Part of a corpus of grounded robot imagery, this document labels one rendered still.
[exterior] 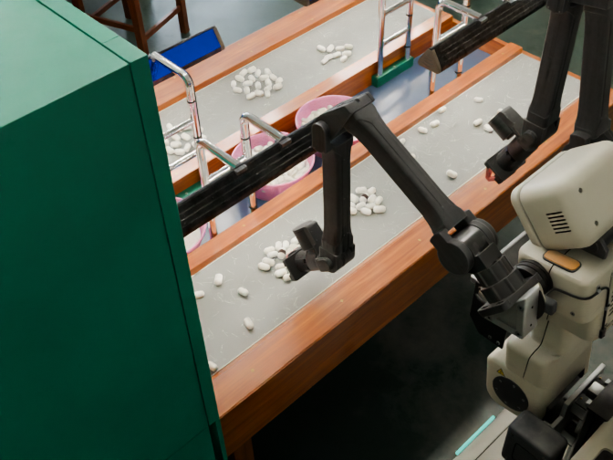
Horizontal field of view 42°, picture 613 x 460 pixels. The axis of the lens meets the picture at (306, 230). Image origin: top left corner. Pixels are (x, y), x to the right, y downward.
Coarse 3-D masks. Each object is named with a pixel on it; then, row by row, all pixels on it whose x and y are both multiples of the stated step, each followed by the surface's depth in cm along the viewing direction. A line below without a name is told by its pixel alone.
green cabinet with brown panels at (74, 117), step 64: (0, 0) 124; (64, 0) 123; (0, 64) 111; (64, 64) 111; (128, 64) 110; (0, 128) 101; (64, 128) 108; (128, 128) 116; (0, 192) 106; (64, 192) 114; (128, 192) 123; (0, 256) 112; (64, 256) 120; (128, 256) 130; (0, 320) 118; (64, 320) 127; (128, 320) 139; (192, 320) 152; (0, 384) 125; (64, 384) 135; (128, 384) 148; (192, 384) 164; (0, 448) 132; (64, 448) 145; (128, 448) 159
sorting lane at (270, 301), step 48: (480, 96) 277; (528, 96) 277; (576, 96) 276; (432, 144) 260; (480, 144) 259; (384, 192) 244; (288, 240) 231; (384, 240) 230; (288, 288) 218; (240, 336) 207
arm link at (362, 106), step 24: (360, 96) 163; (336, 120) 164; (360, 120) 160; (384, 144) 160; (384, 168) 163; (408, 168) 159; (408, 192) 161; (432, 192) 159; (432, 216) 159; (456, 216) 158; (432, 240) 158; (456, 240) 156; (456, 264) 157
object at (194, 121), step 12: (156, 60) 232; (168, 60) 230; (180, 72) 226; (192, 84) 229; (192, 96) 230; (192, 108) 232; (192, 120) 235; (168, 132) 231; (192, 132) 239; (192, 156) 243; (192, 192) 251
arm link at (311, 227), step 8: (304, 224) 199; (312, 224) 196; (296, 232) 197; (304, 232) 196; (312, 232) 195; (320, 232) 196; (304, 240) 197; (312, 240) 196; (320, 240) 196; (304, 248) 198; (320, 264) 193; (328, 264) 191
